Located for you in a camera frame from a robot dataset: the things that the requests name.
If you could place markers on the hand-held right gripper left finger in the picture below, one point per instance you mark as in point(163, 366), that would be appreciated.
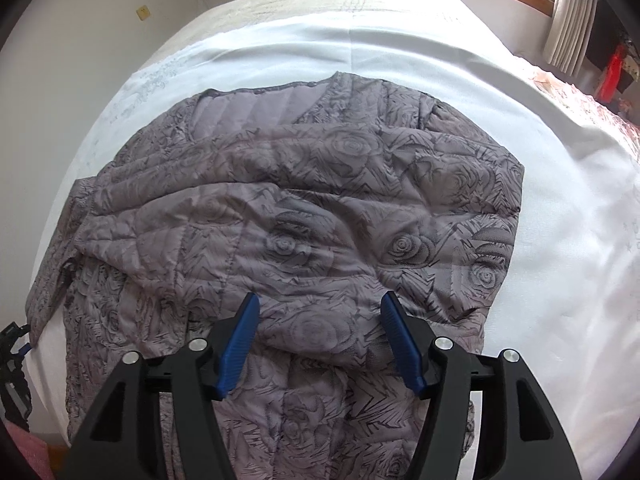
point(239, 347)

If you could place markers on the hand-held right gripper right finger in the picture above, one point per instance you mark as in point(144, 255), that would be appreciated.
point(402, 347)

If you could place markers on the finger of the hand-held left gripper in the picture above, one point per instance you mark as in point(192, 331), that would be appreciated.
point(15, 392)

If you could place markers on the person's left forearm pink sleeve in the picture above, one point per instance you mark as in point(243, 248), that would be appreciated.
point(25, 452)

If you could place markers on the coat rack with clothes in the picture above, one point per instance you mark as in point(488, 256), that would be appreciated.
point(600, 40)

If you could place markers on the bed with white sheet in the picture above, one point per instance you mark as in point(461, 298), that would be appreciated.
point(450, 60)

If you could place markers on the pink floral blanket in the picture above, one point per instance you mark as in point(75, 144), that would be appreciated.
point(600, 120)

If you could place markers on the red hanging bag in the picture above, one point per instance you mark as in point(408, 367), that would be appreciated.
point(612, 75)

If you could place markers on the white pleated curtain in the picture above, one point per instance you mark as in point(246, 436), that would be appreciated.
point(570, 25)

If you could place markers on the yellow wall sticker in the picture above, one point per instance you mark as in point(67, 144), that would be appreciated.
point(144, 13)

